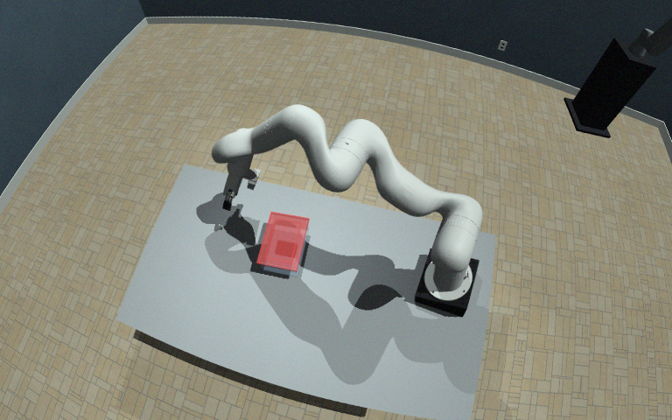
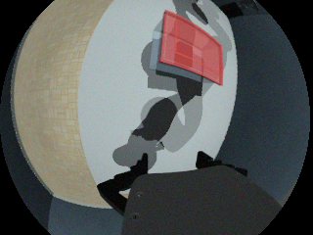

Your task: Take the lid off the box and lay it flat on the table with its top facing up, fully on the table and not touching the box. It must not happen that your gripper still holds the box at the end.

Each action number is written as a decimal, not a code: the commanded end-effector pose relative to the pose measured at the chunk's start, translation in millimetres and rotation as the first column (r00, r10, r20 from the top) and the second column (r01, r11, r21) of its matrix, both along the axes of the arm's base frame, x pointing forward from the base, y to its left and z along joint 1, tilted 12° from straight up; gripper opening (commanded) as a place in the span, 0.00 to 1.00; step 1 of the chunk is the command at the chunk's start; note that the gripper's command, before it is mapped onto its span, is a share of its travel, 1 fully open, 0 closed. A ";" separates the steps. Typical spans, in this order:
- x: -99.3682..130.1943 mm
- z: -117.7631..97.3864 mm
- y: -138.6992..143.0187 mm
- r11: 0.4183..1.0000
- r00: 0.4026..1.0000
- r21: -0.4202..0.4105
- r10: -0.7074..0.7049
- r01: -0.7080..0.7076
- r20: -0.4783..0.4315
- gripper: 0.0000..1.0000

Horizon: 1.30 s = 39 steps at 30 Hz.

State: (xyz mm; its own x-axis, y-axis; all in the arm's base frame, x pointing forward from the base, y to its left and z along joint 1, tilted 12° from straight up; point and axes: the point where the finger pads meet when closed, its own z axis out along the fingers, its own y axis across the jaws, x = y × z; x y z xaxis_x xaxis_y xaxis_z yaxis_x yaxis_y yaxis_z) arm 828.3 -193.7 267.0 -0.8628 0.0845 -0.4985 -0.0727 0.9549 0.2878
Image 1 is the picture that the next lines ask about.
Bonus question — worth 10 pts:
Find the red lid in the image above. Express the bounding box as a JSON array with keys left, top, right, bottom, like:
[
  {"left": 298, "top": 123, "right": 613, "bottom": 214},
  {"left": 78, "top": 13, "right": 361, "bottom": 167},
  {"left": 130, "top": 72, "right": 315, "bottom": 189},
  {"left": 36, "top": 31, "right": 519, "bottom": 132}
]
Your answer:
[{"left": 256, "top": 212, "right": 310, "bottom": 272}]

